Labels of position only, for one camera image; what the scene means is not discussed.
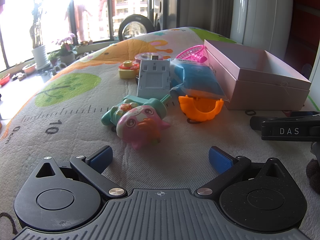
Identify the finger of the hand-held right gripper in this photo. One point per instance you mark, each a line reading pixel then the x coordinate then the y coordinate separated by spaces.
pixel 302 113
pixel 257 123

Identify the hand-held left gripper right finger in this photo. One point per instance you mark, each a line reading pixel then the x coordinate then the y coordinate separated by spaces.
pixel 220 157

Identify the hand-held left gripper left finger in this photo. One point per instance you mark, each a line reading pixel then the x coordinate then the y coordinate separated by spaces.
pixel 101 156

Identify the pink cardboard box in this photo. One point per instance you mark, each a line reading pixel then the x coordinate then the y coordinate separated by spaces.
pixel 262 80

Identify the teal plastic toy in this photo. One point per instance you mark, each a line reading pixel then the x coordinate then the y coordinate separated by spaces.
pixel 113 111

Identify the pink cat toy figure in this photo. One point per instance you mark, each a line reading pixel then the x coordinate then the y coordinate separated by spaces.
pixel 140 127

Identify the orange plastic toy piece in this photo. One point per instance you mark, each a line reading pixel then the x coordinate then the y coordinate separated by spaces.
pixel 200 108

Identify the blue plastic packet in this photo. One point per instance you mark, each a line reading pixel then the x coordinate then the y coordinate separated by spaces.
pixel 197 78

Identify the grey-blue usb charger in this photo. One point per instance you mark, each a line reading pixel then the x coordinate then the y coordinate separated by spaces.
pixel 155 80

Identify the pink plastic toy basket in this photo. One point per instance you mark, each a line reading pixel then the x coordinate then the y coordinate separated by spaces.
pixel 193 52

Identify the printed play mat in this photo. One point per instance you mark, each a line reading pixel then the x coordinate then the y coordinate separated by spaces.
pixel 75 130

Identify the yellow red toy stamp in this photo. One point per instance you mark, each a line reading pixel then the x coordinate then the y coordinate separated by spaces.
pixel 127 70

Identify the red-brown door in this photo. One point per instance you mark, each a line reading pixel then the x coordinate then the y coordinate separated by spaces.
pixel 308 17

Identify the white cabinet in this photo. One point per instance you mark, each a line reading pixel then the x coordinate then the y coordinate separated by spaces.
pixel 262 12

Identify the small potted plant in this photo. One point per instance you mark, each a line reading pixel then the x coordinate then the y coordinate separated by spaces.
pixel 53 58

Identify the round pink tin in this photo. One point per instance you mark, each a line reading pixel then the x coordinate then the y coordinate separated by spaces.
pixel 147 57

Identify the shallow pink plant bowl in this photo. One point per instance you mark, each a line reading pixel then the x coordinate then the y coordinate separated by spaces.
pixel 29 68

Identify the pink flowering plant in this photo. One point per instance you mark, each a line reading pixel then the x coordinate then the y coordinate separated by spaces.
pixel 66 45

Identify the red plant pot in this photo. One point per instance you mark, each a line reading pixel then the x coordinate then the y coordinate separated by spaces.
pixel 4 79

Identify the grey curtain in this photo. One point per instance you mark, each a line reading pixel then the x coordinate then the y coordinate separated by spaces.
pixel 202 7

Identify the black wheel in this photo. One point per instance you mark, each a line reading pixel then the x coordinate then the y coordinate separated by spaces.
pixel 125 26

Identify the grey appliance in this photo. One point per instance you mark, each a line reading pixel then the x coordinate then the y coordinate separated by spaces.
pixel 163 7

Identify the tall green plant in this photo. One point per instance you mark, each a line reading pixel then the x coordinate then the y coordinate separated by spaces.
pixel 36 17

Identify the black window frame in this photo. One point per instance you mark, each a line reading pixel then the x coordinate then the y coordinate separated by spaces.
pixel 71 12

